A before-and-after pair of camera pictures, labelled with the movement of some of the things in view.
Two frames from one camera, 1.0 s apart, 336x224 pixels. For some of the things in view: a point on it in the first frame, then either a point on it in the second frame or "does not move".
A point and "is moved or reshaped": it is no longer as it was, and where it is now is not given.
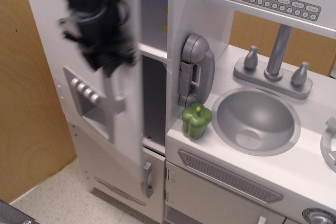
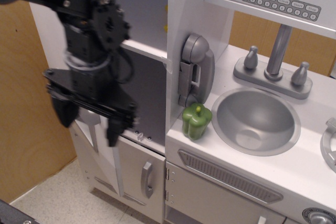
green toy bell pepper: x=196 y=118 does not move
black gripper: x=105 y=38 → x=98 y=89
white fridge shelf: x=159 y=53 does not move
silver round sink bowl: x=254 y=121 does not move
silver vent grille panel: x=230 y=178 does not move
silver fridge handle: x=111 y=104 is moved or reshaped
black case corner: x=10 y=215 does not move
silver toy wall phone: x=196 y=76 does not move
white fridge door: x=107 y=112 is moved or reshaped
